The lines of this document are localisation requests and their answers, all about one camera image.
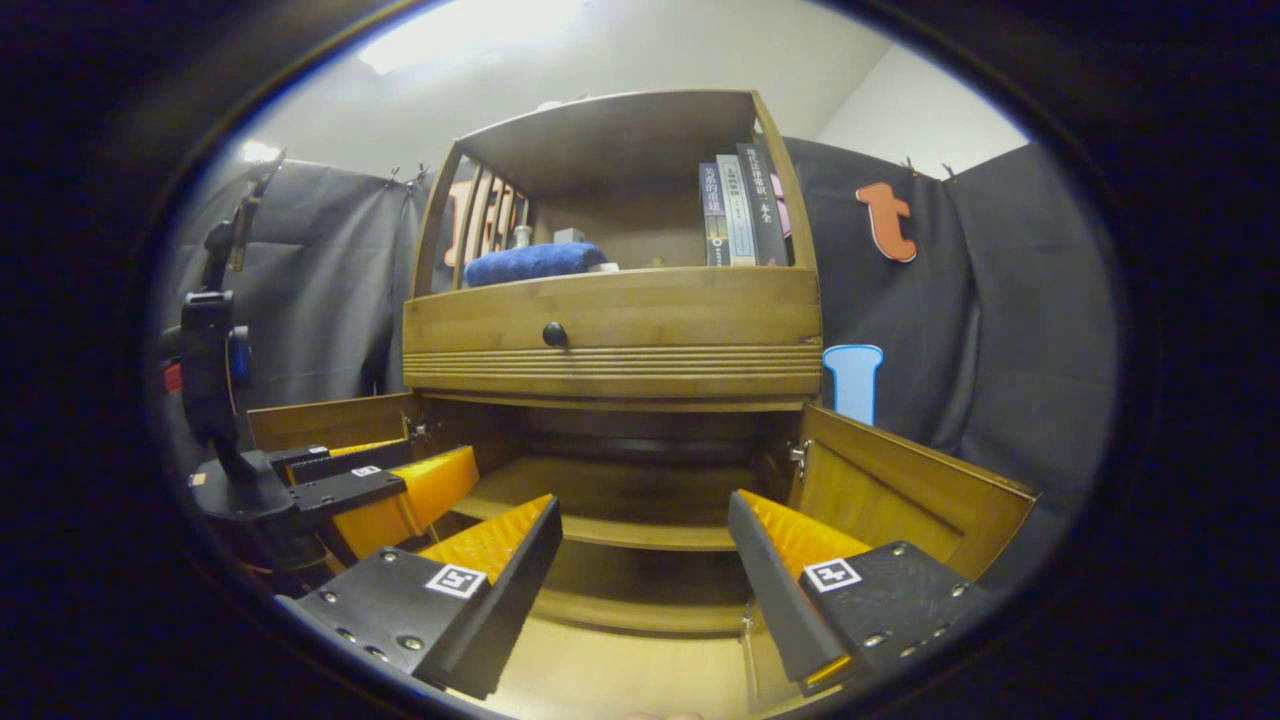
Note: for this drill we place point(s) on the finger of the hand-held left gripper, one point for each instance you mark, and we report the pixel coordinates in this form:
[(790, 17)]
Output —
[(340, 461), (345, 492)]

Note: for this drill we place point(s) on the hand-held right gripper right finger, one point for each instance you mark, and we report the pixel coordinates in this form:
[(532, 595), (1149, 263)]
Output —
[(770, 590)]

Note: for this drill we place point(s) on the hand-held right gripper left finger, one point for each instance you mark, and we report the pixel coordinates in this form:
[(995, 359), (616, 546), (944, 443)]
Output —
[(515, 600)]

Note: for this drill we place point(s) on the wooden double-door shoe cabinet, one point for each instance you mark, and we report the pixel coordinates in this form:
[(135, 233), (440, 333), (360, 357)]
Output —
[(620, 140)]

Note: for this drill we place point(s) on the metal door hinge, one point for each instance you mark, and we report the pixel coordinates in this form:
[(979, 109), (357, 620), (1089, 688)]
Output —
[(800, 455), (420, 428)]

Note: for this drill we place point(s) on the inner wooden shelf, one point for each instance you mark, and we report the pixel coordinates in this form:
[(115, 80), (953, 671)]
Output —
[(620, 500)]

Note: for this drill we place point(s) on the black round drawer knob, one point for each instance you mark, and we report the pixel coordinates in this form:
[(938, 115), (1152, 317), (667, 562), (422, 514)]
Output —
[(555, 334)]

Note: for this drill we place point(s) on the blue folded towel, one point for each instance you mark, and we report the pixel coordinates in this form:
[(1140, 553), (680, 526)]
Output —
[(530, 263)]

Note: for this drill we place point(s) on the wooden ribbed drawer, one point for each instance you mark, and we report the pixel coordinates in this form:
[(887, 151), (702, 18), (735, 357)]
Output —
[(680, 320)]

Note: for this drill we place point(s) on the clear pump bottle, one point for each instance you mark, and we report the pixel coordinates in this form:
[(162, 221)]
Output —
[(521, 236)]

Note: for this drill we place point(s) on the small grey box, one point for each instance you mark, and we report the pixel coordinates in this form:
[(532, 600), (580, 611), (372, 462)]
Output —
[(568, 236)]

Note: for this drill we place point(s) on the black backdrop cloth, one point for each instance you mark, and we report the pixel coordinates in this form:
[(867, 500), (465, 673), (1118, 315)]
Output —
[(1000, 330)]

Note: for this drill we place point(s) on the blue spine book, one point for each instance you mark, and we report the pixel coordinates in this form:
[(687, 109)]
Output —
[(713, 220)]

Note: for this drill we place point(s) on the pale grey book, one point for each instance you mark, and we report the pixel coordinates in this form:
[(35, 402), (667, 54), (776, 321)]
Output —
[(738, 215)]

